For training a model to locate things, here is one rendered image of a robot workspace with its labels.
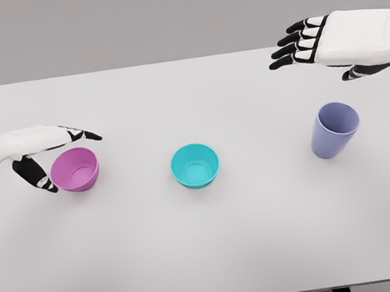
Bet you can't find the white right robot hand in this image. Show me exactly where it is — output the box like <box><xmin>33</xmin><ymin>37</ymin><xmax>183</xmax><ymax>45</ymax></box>
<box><xmin>262</xmin><ymin>3</ymin><xmax>390</xmax><ymax>92</ymax></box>

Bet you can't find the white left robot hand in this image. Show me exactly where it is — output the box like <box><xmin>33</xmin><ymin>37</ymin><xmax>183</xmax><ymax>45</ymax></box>
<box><xmin>0</xmin><ymin>116</ymin><xmax>110</xmax><ymax>201</ymax></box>

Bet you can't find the pink bowl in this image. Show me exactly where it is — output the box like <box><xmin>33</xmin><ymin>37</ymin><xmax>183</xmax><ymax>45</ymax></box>
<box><xmin>47</xmin><ymin>144</ymin><xmax>104</xmax><ymax>196</ymax></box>

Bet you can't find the lavender cup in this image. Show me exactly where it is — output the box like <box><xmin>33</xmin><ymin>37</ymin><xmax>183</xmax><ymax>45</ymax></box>
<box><xmin>306</xmin><ymin>99</ymin><xmax>365</xmax><ymax>162</ymax></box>

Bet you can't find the teal bowl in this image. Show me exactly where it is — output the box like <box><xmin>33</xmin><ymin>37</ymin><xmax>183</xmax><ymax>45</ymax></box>
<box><xmin>168</xmin><ymin>140</ymin><xmax>223</xmax><ymax>193</ymax></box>

